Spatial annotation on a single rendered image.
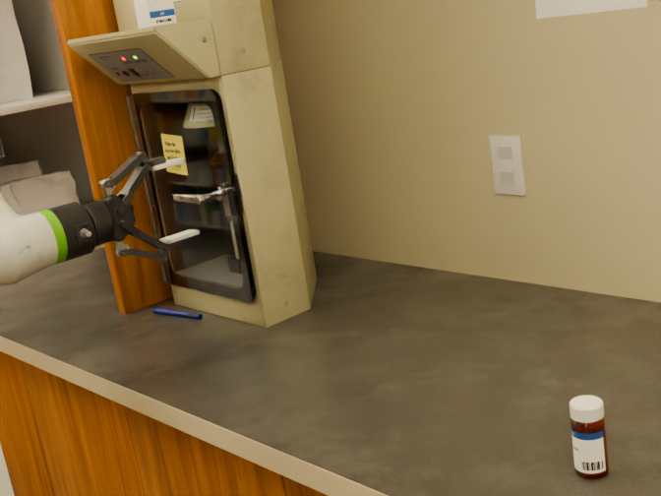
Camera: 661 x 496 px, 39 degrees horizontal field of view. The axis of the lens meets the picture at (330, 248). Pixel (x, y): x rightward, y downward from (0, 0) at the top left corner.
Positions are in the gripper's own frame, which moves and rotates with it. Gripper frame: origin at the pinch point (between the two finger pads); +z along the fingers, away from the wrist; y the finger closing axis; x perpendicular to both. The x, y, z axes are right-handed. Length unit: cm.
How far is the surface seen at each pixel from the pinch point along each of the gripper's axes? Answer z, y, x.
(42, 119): 48, 7, 159
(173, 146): 4.4, 8.6, 7.1
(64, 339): -18.0, -26.0, 25.3
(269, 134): 13.7, 9.0, -10.9
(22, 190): 20, -10, 121
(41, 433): -21, -50, 41
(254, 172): 9.0, 2.9, -10.9
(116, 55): -2.9, 26.9, 8.5
